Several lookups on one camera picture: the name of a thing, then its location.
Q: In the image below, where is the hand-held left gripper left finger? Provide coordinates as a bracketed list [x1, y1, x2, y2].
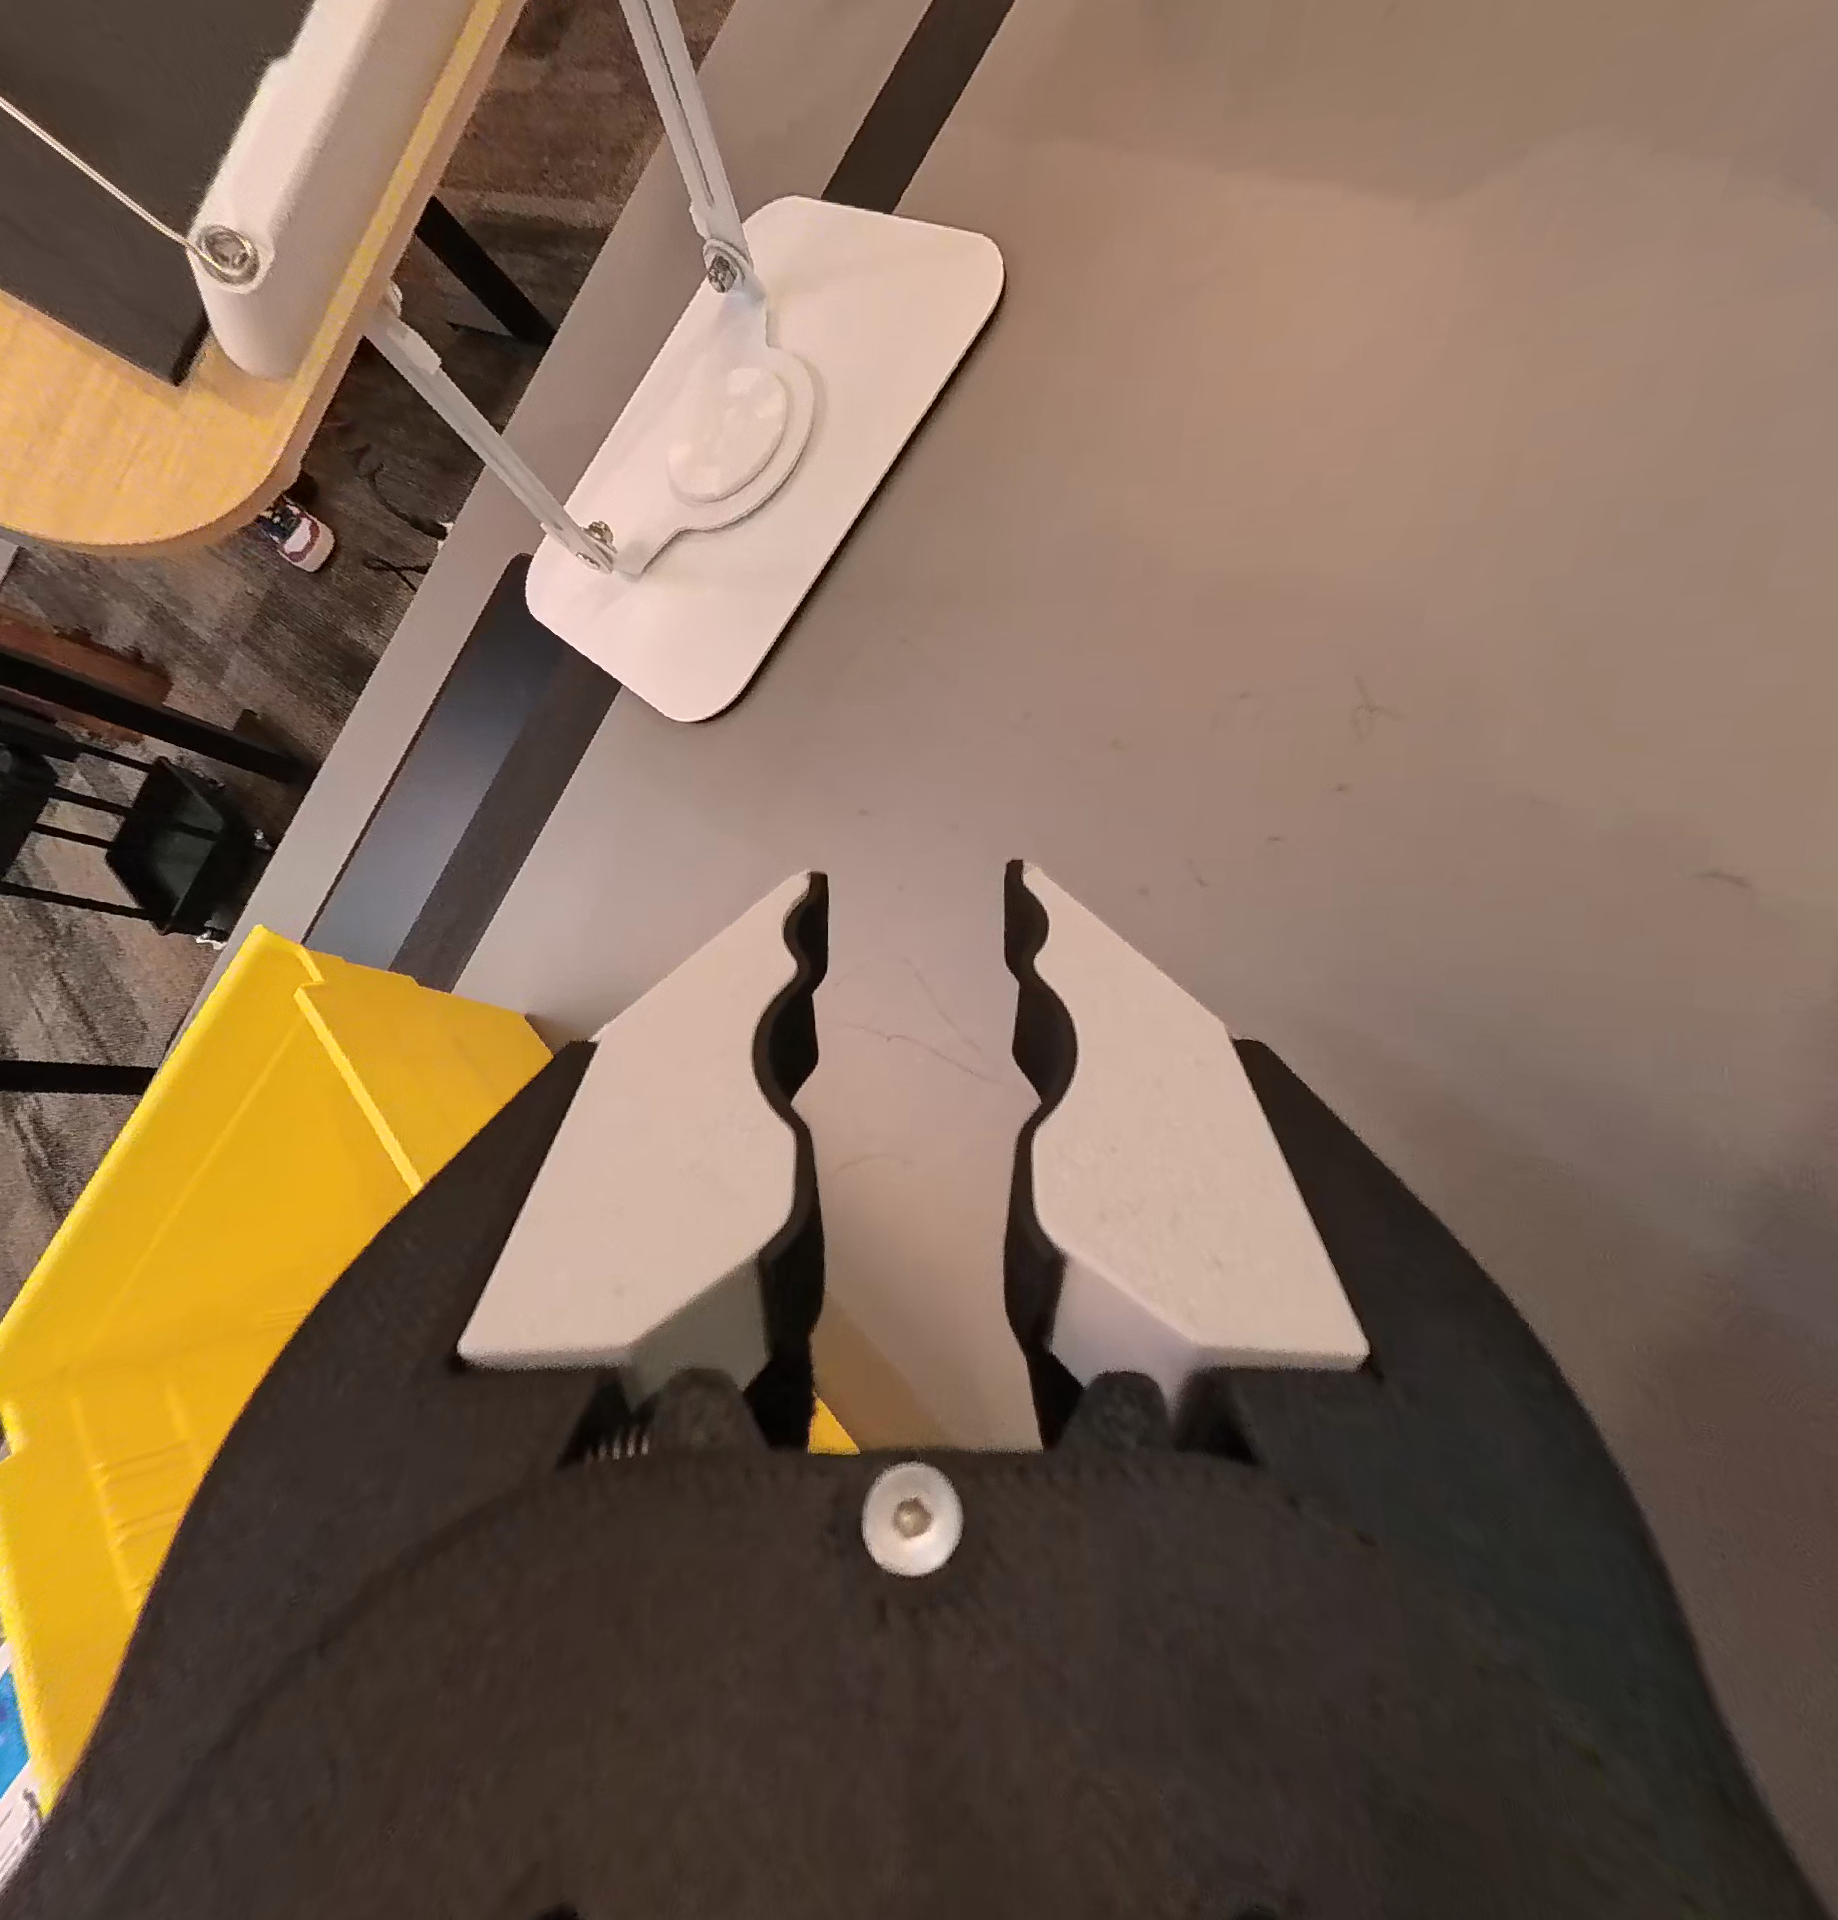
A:
[456, 871, 834, 1450]

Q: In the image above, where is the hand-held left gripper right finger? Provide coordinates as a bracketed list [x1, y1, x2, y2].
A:
[1002, 858, 1376, 1450]

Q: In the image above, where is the yellow plastic storage bin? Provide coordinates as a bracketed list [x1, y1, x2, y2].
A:
[0, 920, 860, 1823]

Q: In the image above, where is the black utility cart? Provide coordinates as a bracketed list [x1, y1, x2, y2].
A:
[0, 676, 283, 960]

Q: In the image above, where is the light wooden desk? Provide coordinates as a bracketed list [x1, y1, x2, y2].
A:
[0, 0, 530, 559]

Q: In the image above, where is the white stand head bar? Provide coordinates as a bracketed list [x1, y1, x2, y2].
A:
[185, 0, 490, 379]

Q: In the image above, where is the dark desk mat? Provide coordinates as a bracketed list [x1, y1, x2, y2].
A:
[0, 0, 322, 388]

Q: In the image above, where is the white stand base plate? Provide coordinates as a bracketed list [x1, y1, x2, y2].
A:
[526, 194, 1005, 726]

